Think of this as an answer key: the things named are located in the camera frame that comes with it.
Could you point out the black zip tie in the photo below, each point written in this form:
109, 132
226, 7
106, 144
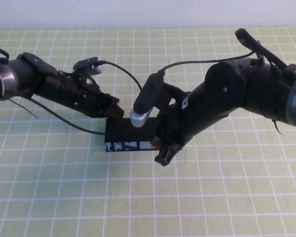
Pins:
24, 108
277, 127

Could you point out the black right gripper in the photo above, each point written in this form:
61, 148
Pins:
187, 121

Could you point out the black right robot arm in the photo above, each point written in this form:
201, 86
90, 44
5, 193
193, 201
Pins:
261, 93

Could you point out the black printed glasses case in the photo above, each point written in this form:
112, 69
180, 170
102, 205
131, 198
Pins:
118, 130

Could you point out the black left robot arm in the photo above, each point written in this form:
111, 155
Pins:
27, 74

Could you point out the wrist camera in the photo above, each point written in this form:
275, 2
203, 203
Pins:
148, 93
85, 63

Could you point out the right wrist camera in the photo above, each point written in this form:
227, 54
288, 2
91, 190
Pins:
148, 93

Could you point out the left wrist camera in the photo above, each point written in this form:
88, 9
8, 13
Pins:
85, 63

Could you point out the right camera mount bracket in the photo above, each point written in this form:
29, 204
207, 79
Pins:
169, 89

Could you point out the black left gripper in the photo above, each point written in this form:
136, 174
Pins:
76, 96

